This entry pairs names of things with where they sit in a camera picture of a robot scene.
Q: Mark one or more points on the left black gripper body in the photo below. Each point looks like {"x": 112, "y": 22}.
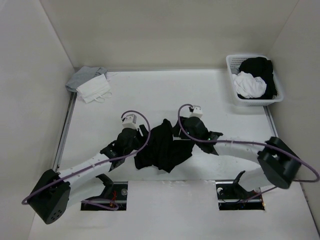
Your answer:
{"x": 139, "y": 142}

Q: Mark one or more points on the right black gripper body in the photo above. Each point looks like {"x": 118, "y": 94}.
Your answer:
{"x": 184, "y": 132}

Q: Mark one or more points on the black tank top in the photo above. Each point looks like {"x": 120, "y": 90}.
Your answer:
{"x": 162, "y": 151}

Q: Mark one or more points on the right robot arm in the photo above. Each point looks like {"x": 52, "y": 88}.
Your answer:
{"x": 278, "y": 164}

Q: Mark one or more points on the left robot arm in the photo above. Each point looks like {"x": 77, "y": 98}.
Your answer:
{"x": 56, "y": 191}

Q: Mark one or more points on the folded white tank top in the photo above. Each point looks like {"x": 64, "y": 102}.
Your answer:
{"x": 96, "y": 89}

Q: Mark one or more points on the crumpled white tank top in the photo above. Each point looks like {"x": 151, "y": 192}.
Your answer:
{"x": 248, "y": 86}

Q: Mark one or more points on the folded grey tank top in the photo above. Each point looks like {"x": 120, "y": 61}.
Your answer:
{"x": 83, "y": 75}

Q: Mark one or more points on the white plastic laundry basket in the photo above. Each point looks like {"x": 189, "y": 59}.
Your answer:
{"x": 233, "y": 61}

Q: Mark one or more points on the black garment in basket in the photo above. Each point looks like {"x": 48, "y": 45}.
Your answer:
{"x": 260, "y": 67}

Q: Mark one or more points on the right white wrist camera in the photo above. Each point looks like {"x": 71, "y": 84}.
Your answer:
{"x": 195, "y": 111}

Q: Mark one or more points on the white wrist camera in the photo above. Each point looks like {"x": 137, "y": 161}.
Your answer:
{"x": 195, "y": 111}
{"x": 130, "y": 121}

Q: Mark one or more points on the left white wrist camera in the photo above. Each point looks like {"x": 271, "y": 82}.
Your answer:
{"x": 130, "y": 121}

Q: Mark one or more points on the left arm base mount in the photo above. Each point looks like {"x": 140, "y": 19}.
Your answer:
{"x": 113, "y": 196}

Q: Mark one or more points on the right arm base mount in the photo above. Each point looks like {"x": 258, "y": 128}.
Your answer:
{"x": 230, "y": 197}

